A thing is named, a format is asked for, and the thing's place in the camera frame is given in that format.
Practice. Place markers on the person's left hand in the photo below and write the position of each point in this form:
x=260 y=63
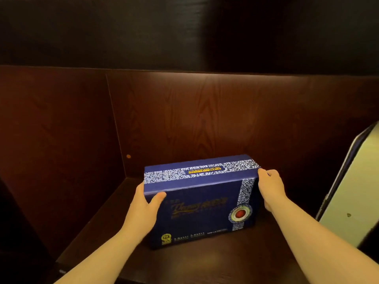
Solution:
x=142 y=215

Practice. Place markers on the person's right hand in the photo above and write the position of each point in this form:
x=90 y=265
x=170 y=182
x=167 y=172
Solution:
x=272 y=189

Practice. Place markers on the blue patterned gift box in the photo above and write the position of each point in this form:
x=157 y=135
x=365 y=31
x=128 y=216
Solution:
x=201 y=210

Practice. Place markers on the white and blue tea box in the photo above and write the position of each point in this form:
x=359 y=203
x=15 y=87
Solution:
x=355 y=189

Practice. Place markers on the dark wooden cabinet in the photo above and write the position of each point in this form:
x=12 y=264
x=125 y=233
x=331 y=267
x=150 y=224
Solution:
x=192 y=115

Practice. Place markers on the person's left forearm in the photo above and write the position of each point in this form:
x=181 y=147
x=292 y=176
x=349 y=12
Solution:
x=103 y=263

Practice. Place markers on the person's right forearm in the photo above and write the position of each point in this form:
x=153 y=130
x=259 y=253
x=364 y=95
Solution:
x=319 y=248

